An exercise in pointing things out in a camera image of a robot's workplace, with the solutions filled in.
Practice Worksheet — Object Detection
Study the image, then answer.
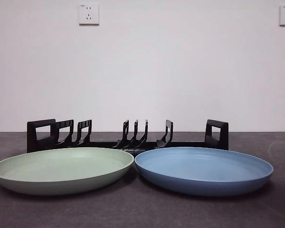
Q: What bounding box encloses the pale green round plate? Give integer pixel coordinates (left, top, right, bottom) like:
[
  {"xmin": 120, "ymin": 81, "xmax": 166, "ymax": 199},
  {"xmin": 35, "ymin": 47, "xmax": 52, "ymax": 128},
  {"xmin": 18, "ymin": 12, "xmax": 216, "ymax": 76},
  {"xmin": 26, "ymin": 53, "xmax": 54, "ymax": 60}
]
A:
[{"xmin": 0, "ymin": 147, "xmax": 135, "ymax": 196}]

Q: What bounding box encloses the black plate rack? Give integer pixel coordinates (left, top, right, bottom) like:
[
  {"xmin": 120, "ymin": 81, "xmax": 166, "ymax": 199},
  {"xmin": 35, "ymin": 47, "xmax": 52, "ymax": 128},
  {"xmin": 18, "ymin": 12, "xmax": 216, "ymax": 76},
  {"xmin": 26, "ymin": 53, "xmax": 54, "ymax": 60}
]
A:
[{"xmin": 27, "ymin": 118, "xmax": 229, "ymax": 156}]

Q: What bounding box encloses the blue round plate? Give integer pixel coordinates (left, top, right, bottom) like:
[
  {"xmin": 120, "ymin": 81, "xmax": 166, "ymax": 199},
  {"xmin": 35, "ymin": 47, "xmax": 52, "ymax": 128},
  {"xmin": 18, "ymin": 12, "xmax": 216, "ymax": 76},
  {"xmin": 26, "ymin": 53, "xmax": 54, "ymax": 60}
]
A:
[{"xmin": 134, "ymin": 146, "xmax": 274, "ymax": 197}]

